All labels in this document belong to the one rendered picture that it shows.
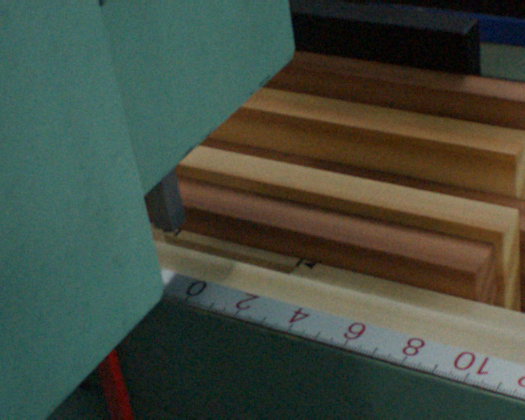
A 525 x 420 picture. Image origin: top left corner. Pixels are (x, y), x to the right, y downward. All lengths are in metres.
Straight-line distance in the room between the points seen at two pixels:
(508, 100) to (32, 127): 0.22
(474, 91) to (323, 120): 0.06
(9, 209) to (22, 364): 0.04
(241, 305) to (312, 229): 0.05
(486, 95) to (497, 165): 0.03
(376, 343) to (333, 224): 0.07
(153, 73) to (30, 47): 0.10
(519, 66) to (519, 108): 0.06
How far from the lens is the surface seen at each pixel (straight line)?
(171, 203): 0.44
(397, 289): 0.42
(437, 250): 0.41
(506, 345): 0.38
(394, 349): 0.37
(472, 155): 0.44
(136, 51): 0.36
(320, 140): 0.47
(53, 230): 0.28
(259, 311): 0.39
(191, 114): 0.38
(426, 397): 0.37
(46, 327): 0.29
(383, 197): 0.43
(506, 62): 0.51
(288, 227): 0.43
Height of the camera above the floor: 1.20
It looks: 34 degrees down
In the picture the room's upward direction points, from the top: 10 degrees counter-clockwise
